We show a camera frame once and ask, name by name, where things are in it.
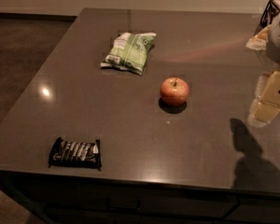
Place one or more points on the red apple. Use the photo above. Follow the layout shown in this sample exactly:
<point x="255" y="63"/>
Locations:
<point x="174" y="91"/>

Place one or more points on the black wire basket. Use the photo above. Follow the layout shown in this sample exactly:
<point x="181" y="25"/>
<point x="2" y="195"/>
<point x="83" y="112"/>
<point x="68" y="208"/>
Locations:
<point x="272" y="10"/>

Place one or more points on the green chip bag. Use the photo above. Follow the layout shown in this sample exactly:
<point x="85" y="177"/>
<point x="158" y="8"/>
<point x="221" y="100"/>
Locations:
<point x="129" y="52"/>

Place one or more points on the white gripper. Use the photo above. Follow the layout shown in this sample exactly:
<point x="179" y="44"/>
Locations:
<point x="279" y="41"/>

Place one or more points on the snack packet near basket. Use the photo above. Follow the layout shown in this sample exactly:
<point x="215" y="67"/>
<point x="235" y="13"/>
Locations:
<point x="259" y="40"/>

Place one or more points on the black rxbar chocolate wrapper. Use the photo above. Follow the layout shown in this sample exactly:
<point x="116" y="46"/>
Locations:
<point x="75" y="154"/>

